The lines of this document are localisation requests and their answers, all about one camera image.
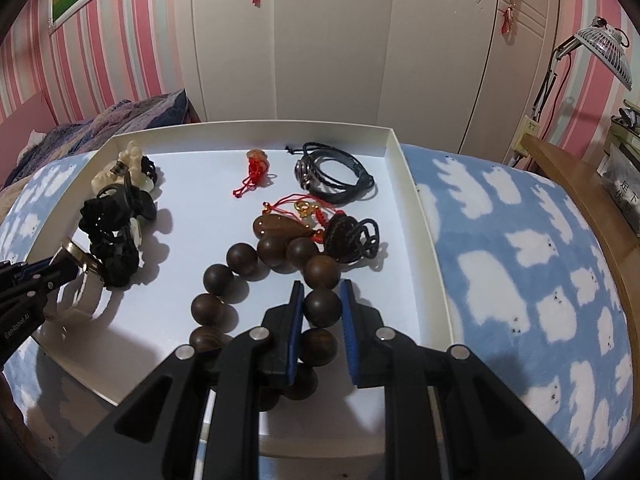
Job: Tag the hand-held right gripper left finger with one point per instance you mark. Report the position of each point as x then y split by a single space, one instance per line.
296 330

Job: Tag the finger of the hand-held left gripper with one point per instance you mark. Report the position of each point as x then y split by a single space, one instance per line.
27 296
45 270

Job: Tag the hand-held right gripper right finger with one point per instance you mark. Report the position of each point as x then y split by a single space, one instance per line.
350 330

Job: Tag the gold rimmed metal bangle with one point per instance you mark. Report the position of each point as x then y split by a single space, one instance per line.
80 259

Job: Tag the white tray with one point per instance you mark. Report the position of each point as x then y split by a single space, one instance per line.
210 200

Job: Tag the white bangle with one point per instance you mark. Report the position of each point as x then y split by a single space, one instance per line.
85 290

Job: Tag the black scrunchie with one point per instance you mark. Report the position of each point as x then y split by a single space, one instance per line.
120 260
112 207

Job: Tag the white pillow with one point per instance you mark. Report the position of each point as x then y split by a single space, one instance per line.
34 139

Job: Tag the pink headboard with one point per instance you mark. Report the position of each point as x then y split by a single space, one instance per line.
25 110

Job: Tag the blue cloud-print blanket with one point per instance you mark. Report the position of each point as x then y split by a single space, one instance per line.
500 260

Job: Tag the striped purple quilt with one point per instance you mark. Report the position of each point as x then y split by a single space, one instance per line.
125 115

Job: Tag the cream wardrobe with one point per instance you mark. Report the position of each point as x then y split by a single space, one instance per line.
330 60

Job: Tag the wall outlet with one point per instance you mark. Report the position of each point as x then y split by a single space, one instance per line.
529 127

